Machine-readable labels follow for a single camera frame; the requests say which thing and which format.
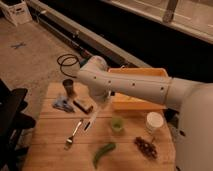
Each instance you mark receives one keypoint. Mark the white handled brush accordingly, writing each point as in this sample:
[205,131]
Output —
[92,119]

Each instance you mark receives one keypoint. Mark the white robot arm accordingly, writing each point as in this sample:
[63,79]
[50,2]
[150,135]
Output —
[193,100]

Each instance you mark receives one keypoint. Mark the green plastic cup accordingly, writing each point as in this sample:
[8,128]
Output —
[117,124]

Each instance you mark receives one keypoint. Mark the dark metal cup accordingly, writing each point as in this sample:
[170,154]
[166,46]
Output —
[68,85]

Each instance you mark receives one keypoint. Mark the white paper cup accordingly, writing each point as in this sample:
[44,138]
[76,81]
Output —
[154,121]

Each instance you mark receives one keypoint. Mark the yellow plastic bin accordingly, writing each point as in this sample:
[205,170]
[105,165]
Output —
[124,102]

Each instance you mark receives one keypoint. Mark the green pepper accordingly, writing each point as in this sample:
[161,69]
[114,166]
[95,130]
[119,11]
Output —
[101,151]

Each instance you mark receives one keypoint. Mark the metal fork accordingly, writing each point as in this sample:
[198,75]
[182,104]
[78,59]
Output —
[69,141]

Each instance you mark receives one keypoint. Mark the bunch of dark grapes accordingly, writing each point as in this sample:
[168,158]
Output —
[147,148]

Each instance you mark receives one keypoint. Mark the black chair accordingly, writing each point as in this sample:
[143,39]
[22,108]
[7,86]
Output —
[12,122]

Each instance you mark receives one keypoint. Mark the white cardboard box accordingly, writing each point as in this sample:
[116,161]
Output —
[16,14]

